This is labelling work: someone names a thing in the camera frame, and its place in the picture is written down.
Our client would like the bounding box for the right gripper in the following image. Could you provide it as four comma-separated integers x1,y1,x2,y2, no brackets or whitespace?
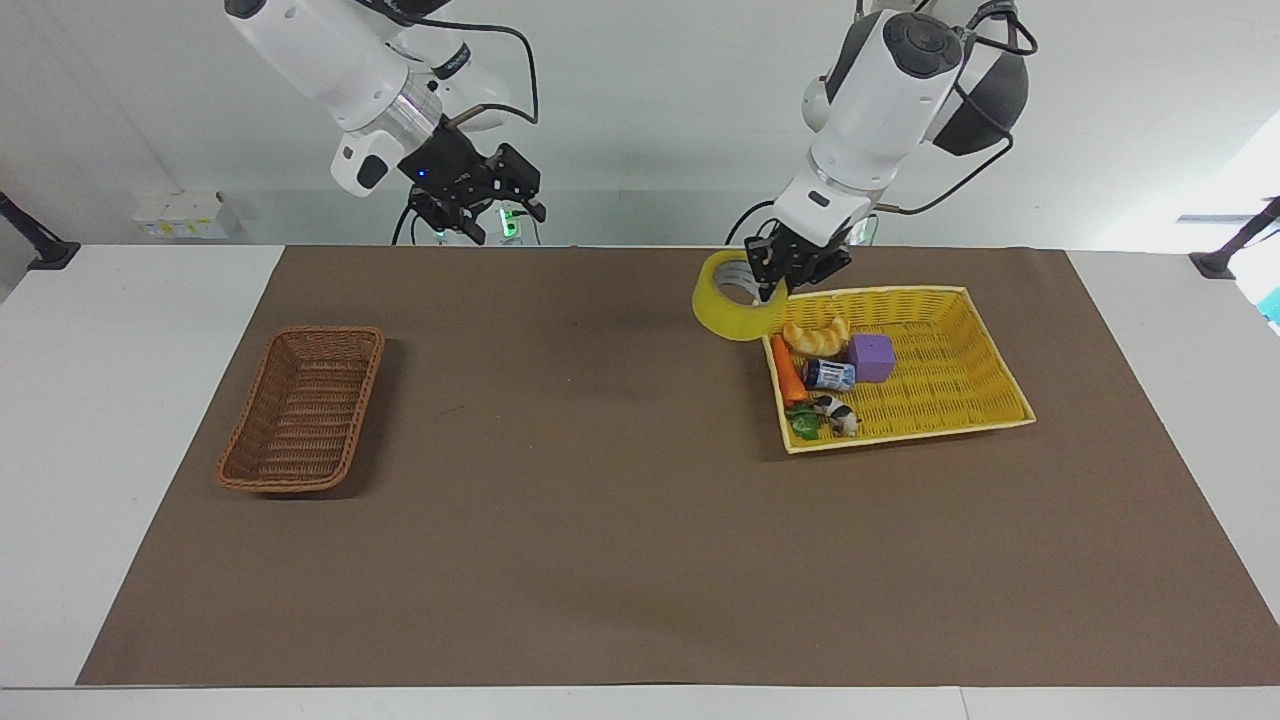
398,118,548,247

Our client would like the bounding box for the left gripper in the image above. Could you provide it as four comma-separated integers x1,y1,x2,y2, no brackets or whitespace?
744,225,854,304

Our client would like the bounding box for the yellow tape roll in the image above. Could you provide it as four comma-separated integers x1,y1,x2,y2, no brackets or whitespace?
692,249,791,343

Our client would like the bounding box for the yellow woven basket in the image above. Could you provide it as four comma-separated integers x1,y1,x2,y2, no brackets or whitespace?
762,286,1037,456

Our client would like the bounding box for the brown wicker basket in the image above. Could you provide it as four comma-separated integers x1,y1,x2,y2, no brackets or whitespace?
216,326,387,495

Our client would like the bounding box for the toy croissant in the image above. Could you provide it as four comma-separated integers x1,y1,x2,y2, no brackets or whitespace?
782,316,852,358

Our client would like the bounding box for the toy carrot with green leaves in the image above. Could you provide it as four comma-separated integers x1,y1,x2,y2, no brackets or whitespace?
769,334,824,442

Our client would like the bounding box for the small jar with blue label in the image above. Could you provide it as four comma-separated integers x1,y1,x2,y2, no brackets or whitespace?
803,358,858,393

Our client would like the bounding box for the purple cube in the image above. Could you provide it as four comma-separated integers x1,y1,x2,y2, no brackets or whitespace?
847,334,898,385

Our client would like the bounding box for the black and white toy cow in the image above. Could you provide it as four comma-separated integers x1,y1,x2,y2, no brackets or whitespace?
811,394,863,439

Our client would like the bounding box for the white socket strip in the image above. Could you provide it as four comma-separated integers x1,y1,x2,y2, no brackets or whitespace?
132,191,230,240

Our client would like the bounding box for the black stand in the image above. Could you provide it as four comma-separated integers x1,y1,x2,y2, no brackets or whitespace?
0,191,82,272
1189,196,1280,280

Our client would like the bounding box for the black cable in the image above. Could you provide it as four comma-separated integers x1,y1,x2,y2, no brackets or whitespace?
391,198,443,247
875,0,1039,217
380,0,542,129
726,200,779,247

